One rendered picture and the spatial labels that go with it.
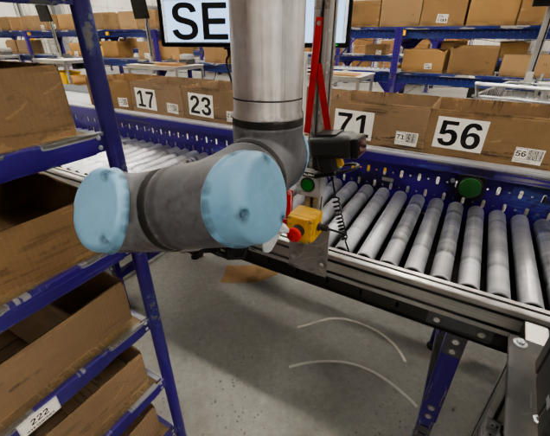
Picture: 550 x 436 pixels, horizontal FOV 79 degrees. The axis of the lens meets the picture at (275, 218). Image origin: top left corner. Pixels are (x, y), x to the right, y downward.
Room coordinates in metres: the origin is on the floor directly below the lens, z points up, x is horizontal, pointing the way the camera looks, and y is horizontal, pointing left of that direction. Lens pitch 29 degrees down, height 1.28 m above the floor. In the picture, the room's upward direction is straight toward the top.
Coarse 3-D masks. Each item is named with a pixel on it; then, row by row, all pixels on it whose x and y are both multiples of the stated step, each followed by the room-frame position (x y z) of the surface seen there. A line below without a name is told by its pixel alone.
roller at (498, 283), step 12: (492, 216) 0.99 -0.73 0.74; (504, 216) 0.99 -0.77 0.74; (492, 228) 0.91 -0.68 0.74; (504, 228) 0.91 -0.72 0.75; (492, 240) 0.84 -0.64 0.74; (504, 240) 0.83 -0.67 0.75; (492, 252) 0.78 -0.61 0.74; (504, 252) 0.77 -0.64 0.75; (492, 264) 0.72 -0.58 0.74; (504, 264) 0.72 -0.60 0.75; (492, 276) 0.67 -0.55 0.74; (504, 276) 0.67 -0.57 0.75; (492, 288) 0.63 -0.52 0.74; (504, 288) 0.62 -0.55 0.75
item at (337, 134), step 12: (324, 132) 0.75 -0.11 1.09; (336, 132) 0.73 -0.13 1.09; (348, 132) 0.73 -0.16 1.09; (312, 144) 0.73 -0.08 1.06; (324, 144) 0.72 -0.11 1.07; (336, 144) 0.71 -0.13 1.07; (348, 144) 0.70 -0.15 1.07; (360, 144) 0.69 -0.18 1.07; (312, 156) 0.74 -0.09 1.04; (324, 156) 0.72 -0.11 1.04; (336, 156) 0.71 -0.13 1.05; (348, 156) 0.69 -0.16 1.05; (360, 156) 0.70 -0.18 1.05; (324, 168) 0.73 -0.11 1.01; (336, 168) 0.73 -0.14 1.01
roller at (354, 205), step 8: (368, 184) 1.25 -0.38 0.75; (360, 192) 1.17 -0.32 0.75; (368, 192) 1.19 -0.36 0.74; (352, 200) 1.10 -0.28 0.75; (360, 200) 1.11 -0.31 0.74; (344, 208) 1.04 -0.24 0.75; (352, 208) 1.04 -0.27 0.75; (360, 208) 1.09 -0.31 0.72; (336, 216) 0.98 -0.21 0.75; (344, 216) 0.98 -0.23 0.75; (352, 216) 1.01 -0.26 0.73; (336, 224) 0.93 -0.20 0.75; (344, 224) 0.95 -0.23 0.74
